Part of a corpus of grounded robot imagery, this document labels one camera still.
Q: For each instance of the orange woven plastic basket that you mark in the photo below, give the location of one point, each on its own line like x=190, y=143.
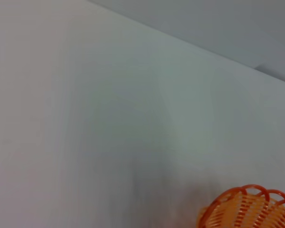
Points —
x=249, y=211

